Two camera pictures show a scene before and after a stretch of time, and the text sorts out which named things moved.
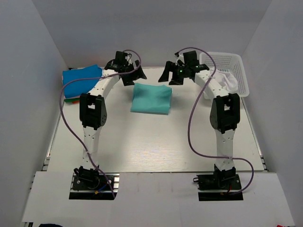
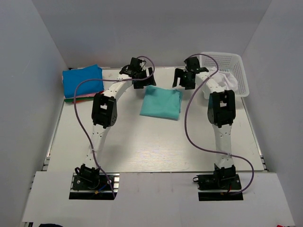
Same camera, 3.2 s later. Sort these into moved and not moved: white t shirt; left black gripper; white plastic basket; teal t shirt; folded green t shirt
Moved: teal t shirt; left black gripper
Not moved: white t shirt; folded green t shirt; white plastic basket
